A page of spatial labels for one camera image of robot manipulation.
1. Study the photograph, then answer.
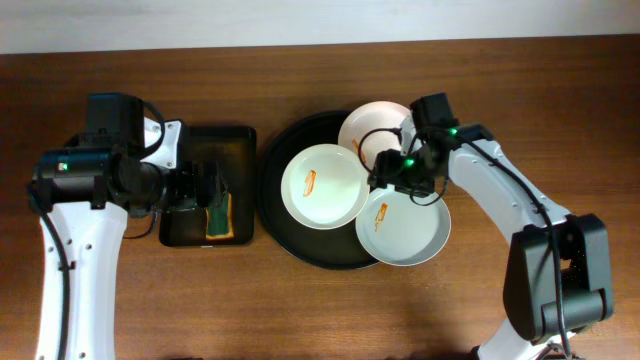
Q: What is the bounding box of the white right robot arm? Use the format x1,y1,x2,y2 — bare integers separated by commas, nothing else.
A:
364,119,614,359

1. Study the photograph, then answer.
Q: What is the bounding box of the pinkish white plate with sauce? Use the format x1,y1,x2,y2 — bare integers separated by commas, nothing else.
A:
338,101,411,169

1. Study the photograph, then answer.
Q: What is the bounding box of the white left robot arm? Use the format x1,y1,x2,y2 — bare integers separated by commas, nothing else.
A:
28,117,236,359

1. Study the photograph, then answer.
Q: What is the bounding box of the green and yellow sponge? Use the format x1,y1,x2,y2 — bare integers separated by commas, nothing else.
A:
205,193,234,241

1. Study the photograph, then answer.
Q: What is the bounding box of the grey plate with sauce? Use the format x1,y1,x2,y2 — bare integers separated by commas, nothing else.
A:
355,188,451,266

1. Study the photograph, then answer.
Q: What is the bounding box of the black round tray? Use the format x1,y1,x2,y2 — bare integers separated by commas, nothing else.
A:
256,110,378,270

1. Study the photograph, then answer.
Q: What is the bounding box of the black rectangular tray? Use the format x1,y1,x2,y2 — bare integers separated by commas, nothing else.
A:
159,126,257,248

